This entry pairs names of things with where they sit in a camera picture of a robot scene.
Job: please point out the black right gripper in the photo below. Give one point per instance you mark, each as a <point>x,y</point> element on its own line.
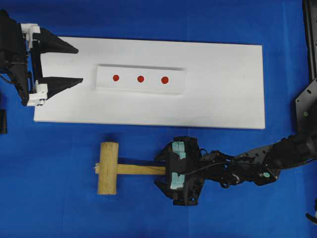
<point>200,166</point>

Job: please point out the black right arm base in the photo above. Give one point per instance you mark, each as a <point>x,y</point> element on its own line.
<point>306,102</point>

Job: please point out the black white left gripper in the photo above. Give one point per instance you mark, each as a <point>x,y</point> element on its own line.
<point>14,64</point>

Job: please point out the black box at left edge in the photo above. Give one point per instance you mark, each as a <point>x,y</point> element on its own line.
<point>3,118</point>

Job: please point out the white raised foam strip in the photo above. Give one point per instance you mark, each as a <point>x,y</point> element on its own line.
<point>140,79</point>

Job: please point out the blue table cloth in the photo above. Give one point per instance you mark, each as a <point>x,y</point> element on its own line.
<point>47,181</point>

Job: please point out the wooden mallet hammer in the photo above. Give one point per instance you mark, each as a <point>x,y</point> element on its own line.
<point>108,169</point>

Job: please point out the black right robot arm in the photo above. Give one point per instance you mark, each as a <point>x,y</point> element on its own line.
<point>263,165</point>

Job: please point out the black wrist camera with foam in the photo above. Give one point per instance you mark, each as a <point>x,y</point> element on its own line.
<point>175,167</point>

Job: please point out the white foam board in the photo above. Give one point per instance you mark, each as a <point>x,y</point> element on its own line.
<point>224,84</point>

